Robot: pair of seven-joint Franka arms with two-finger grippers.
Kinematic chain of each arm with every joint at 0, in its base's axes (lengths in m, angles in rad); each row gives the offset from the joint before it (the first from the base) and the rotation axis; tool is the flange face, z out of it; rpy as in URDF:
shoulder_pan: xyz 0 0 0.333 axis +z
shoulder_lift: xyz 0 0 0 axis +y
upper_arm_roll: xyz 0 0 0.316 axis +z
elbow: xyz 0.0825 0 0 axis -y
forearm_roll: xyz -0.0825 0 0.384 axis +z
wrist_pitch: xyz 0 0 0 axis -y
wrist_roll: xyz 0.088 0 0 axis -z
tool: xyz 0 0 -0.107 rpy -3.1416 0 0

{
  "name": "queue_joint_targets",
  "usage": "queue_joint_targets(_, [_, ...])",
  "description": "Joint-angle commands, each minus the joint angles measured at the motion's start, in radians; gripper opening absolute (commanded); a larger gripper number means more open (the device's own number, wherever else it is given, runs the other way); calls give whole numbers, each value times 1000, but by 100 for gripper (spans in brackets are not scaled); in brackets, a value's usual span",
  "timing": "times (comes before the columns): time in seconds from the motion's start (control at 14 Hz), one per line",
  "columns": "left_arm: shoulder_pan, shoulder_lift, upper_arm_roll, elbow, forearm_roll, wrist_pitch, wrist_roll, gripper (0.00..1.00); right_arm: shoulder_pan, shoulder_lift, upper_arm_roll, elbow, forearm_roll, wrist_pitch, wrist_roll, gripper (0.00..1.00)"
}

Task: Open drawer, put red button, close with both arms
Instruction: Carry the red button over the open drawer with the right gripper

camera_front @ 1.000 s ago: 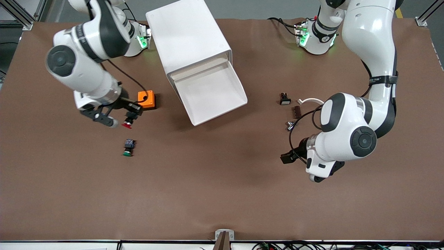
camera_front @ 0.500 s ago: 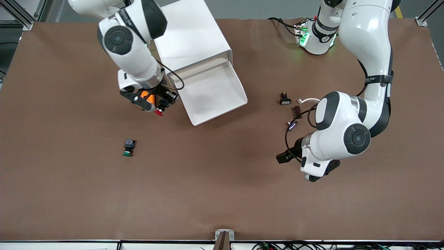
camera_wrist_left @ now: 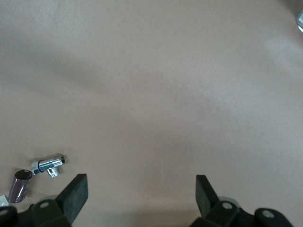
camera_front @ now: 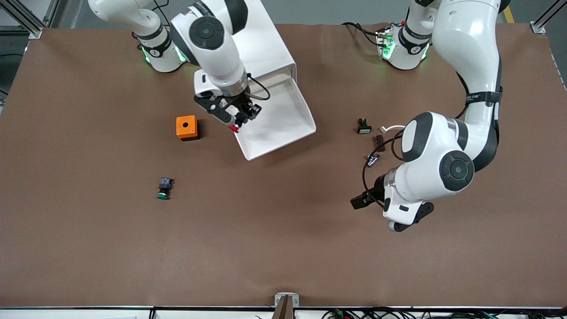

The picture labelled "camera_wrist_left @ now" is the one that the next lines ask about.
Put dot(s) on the grey metal mount bracket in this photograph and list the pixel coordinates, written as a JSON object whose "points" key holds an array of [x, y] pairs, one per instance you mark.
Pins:
{"points": [[300, 21]]}

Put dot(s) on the chrome pipe fitting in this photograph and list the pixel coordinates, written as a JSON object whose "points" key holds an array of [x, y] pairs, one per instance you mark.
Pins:
{"points": [[47, 164]]}

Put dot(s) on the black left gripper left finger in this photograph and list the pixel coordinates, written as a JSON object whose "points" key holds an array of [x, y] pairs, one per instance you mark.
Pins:
{"points": [[71, 201]]}

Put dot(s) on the brown terminal block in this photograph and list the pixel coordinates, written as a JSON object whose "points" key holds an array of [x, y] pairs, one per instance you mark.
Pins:
{"points": [[20, 186]]}

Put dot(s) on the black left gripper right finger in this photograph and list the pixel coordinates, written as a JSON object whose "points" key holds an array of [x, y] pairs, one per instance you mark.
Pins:
{"points": [[208, 205]]}

